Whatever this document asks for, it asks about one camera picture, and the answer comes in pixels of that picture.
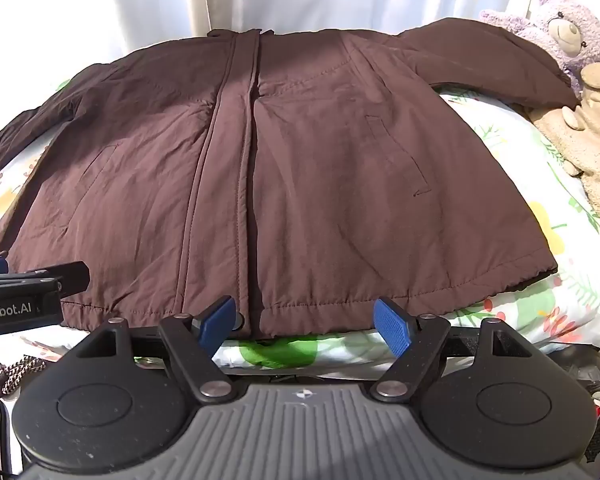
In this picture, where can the beige plush toy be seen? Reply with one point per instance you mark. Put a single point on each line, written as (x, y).
(587, 130)

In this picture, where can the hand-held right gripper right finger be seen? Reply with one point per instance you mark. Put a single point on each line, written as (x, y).
(391, 325)

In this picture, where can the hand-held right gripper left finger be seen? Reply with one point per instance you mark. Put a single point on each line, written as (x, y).
(216, 321)

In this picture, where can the floral bed sheet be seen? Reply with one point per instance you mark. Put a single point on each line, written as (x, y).
(540, 260)

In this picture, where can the brown jacket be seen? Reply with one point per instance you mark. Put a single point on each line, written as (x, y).
(290, 170)

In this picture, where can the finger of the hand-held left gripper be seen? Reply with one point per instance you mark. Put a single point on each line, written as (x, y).
(65, 279)

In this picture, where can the purple teddy bear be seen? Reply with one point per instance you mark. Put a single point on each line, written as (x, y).
(567, 30)

